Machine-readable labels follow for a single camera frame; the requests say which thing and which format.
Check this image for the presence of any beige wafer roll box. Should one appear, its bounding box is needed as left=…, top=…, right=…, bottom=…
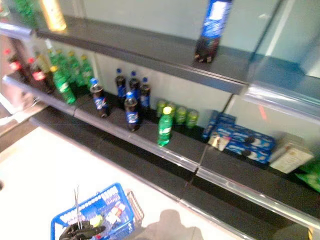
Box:
left=207, top=133, right=232, bottom=153

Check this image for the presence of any black store shelf unit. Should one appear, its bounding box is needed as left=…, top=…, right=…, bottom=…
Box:
left=0, top=0, right=320, bottom=240

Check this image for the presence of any brown tea bottle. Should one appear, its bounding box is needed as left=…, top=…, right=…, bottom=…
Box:
left=34, top=51, right=53, bottom=74

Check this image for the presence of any golden drink bottle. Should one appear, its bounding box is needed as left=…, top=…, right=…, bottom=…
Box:
left=40, top=0, right=68, bottom=33

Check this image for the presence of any large green chips bag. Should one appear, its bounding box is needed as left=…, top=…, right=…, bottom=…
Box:
left=294, top=159, right=320, bottom=194

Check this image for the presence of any large Pepsi bottle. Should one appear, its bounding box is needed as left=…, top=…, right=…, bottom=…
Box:
left=193, top=0, right=234, bottom=64

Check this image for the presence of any Coca-Cola bottle red label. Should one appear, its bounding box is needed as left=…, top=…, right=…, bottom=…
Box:
left=26, top=57, right=55, bottom=95
left=3, top=48, right=29, bottom=85

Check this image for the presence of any clear water bottle red cap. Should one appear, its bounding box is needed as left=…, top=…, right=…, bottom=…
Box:
left=98, top=201, right=127, bottom=227

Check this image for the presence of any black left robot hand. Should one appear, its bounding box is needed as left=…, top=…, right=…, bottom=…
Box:
left=58, top=219, right=108, bottom=240

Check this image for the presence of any large green bottle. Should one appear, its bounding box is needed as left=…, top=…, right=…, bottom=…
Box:
left=12, top=0, right=40, bottom=27

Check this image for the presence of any blue plastic shopping basket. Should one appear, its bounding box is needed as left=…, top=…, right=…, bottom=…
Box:
left=50, top=182, right=146, bottom=240

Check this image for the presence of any blue Oreo cookie box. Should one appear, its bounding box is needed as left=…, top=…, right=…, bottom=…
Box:
left=231, top=124, right=277, bottom=153
left=216, top=112, right=238, bottom=131
left=224, top=141, right=273, bottom=165

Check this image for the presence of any beige cardboard snack box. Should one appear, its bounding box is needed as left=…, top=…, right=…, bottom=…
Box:
left=268, top=131, right=315, bottom=175

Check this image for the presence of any green Sprite bottle yellow cap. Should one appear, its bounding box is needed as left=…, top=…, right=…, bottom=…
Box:
left=49, top=65, right=77, bottom=105
left=79, top=54, right=95, bottom=87
left=66, top=50, right=82, bottom=85
left=46, top=48, right=61, bottom=67
left=156, top=106, right=174, bottom=147
left=56, top=48, right=71, bottom=76

